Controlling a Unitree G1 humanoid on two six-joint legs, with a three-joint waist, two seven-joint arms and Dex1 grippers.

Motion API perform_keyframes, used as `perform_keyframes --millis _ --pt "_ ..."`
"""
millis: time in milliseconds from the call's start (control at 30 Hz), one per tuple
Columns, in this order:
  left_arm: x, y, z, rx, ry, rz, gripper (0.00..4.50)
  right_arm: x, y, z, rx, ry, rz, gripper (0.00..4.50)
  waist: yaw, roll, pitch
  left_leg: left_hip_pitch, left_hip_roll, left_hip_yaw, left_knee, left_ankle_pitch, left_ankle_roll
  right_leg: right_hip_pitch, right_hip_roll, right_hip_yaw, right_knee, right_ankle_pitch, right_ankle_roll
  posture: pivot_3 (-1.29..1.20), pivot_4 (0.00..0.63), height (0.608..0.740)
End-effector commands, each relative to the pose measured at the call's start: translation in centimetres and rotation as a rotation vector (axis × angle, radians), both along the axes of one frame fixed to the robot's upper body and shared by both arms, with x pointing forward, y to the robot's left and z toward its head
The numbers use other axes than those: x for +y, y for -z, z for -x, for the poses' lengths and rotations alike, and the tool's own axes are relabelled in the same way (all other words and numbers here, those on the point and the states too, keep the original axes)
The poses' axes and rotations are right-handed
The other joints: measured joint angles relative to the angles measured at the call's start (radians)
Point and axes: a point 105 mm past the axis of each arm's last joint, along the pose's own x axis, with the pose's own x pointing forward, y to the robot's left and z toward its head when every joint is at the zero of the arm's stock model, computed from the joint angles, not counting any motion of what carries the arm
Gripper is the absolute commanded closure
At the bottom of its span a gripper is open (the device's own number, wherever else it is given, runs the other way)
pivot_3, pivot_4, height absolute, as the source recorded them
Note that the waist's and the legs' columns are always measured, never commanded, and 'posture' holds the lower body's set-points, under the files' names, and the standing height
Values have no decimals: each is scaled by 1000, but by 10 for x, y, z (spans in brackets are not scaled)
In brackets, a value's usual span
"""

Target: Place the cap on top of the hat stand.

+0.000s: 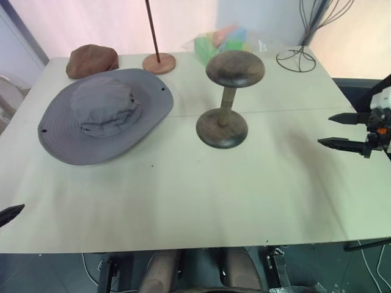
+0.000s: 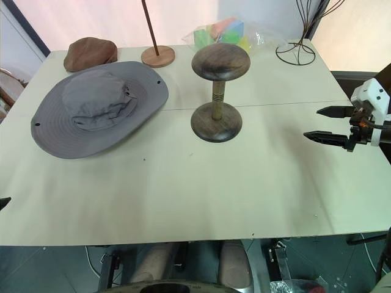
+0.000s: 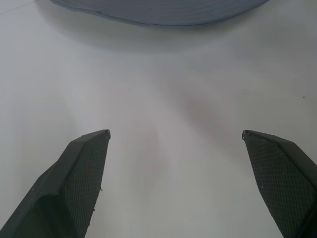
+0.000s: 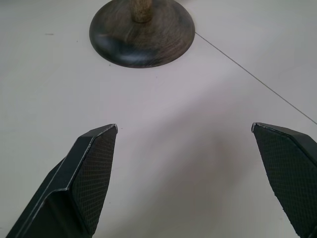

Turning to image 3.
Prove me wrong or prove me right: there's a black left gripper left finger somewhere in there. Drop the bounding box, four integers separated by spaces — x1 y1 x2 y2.
0 129 111 238

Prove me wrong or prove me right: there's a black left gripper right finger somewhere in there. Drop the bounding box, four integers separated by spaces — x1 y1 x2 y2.
242 129 317 238

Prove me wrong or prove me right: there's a grey-blue cloth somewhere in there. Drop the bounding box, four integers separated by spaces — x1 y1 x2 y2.
50 0 271 26

